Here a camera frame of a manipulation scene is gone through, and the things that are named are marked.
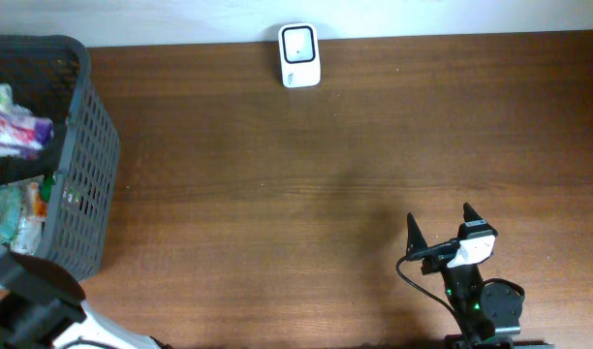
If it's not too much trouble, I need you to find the red purple floral pack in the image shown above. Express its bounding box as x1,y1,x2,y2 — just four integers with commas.
0,112,54,160

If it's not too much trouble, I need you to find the white barcode scanner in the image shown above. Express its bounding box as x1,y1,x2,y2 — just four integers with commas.
277,23,322,88

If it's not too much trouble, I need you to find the teal wet wipes pack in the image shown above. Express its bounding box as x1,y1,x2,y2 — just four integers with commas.
0,186,23,244

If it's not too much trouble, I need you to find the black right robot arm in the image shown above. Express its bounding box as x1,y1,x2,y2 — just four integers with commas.
395,203,552,349

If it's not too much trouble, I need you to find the grey plastic mesh basket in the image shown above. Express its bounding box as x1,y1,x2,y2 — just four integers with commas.
0,35,120,280

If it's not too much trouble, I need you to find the white tube gold cap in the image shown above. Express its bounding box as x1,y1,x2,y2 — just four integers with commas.
11,175,48,255

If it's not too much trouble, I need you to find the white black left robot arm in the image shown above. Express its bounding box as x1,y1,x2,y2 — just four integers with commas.
0,244,167,349

